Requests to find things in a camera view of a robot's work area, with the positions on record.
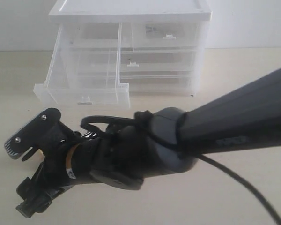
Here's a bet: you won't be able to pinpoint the white plastic drawer cabinet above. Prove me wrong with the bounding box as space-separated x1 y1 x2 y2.
49 0 212 93

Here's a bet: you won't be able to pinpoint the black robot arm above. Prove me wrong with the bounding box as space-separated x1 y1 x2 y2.
4 68 281 218

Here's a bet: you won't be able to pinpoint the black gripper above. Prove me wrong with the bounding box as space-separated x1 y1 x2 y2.
4 108 99 213

